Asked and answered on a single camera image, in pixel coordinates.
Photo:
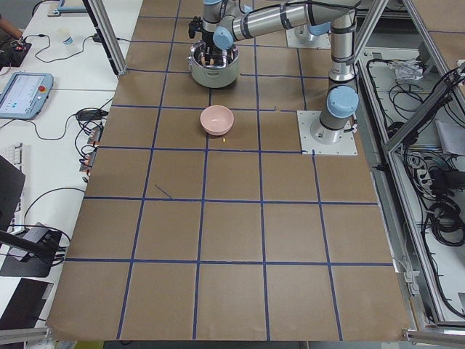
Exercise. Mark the black electronic box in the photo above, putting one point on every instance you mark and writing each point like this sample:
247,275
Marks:
14,53

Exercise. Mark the pale green electric pot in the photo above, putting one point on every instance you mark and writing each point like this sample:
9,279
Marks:
216,69

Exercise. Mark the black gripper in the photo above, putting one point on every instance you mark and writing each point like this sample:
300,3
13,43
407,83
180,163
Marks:
208,39

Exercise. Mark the pink bowl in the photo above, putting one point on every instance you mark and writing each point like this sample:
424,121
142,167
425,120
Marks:
217,120

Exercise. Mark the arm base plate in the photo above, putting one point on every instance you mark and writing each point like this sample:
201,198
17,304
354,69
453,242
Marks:
316,140
302,37

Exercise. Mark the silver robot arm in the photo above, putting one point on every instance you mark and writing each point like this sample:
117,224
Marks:
223,23

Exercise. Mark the white keyboard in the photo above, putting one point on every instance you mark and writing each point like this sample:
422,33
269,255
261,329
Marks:
14,154

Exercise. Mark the paper cup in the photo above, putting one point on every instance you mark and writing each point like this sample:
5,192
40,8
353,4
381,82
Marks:
65,36

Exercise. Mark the crumpled white paper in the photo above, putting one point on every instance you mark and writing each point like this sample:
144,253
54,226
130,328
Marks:
406,69

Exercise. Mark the aluminium frame post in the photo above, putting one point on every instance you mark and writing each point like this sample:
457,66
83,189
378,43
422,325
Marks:
101,22

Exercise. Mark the black camera tripod base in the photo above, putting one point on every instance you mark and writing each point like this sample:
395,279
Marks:
32,252

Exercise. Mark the blue teach pendant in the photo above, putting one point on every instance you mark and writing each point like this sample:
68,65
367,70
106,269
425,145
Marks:
25,94

